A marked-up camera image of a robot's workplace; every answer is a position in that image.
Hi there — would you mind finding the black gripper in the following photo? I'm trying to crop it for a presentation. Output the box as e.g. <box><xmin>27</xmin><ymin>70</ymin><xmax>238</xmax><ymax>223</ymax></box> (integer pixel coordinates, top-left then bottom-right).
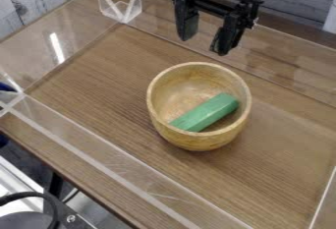
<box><xmin>171</xmin><ymin>0</ymin><xmax>263</xmax><ymax>56</ymax></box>

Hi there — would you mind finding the green rectangular block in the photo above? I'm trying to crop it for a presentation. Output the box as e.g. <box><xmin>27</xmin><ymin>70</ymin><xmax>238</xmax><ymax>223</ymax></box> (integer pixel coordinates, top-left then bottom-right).
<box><xmin>169</xmin><ymin>93</ymin><xmax>238</xmax><ymax>133</ymax></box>

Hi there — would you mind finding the brown wooden bowl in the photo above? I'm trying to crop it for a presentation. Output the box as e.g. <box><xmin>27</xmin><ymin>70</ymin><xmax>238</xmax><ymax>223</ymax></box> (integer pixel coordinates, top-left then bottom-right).
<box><xmin>145</xmin><ymin>62</ymin><xmax>251</xmax><ymax>151</ymax></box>

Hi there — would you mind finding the black table leg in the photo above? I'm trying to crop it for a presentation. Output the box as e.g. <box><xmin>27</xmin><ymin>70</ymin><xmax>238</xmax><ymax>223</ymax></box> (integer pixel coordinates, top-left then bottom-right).
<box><xmin>47</xmin><ymin>173</ymin><xmax>63</xmax><ymax>199</ymax></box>

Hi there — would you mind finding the clear acrylic tray wall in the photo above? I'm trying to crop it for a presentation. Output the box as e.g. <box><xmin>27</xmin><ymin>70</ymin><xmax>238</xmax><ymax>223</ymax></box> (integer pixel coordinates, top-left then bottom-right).
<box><xmin>0</xmin><ymin>0</ymin><xmax>336</xmax><ymax>229</ymax></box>

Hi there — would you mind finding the black metal base plate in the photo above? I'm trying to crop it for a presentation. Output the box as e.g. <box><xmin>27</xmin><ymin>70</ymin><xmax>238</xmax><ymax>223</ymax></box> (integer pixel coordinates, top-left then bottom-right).
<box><xmin>0</xmin><ymin>202</ymin><xmax>97</xmax><ymax>229</ymax></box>

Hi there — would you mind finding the black cable loop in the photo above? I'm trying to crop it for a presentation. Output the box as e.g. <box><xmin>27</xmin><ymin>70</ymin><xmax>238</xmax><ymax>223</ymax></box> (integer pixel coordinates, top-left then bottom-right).
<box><xmin>0</xmin><ymin>191</ymin><xmax>61</xmax><ymax>229</ymax></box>

